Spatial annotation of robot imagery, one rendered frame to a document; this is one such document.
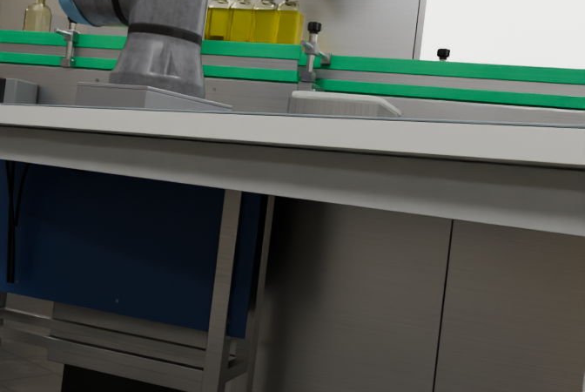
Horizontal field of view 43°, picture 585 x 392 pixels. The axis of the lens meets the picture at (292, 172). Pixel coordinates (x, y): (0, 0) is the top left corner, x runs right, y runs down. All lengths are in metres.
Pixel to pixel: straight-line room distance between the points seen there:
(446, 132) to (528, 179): 0.09
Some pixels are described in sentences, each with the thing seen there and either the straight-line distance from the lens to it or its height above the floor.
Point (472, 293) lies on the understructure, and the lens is 1.78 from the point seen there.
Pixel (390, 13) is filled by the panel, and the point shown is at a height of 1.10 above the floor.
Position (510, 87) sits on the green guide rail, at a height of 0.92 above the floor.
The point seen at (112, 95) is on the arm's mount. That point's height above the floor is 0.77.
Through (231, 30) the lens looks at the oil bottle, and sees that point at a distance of 1.79.
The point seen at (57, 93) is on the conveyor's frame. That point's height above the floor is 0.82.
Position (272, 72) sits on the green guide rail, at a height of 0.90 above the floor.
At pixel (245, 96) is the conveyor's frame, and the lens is 1.61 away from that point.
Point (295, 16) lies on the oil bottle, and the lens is 1.74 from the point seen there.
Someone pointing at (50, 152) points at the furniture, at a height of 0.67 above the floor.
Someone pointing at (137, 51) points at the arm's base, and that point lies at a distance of 1.15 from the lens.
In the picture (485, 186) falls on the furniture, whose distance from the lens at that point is 0.77.
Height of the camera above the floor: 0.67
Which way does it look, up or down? 1 degrees up
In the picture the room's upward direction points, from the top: 7 degrees clockwise
